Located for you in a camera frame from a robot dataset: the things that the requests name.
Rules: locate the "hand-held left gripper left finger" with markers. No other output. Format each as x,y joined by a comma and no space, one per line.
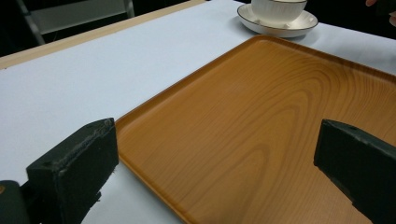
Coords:
74,168

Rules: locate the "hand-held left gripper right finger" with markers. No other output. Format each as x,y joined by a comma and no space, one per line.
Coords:
358,161

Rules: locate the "wooden tray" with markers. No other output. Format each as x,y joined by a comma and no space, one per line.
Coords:
249,130

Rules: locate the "white saucer with dark rim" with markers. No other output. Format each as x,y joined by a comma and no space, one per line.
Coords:
277,26

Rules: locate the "white ribbed cup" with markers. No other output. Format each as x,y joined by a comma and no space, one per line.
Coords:
277,11

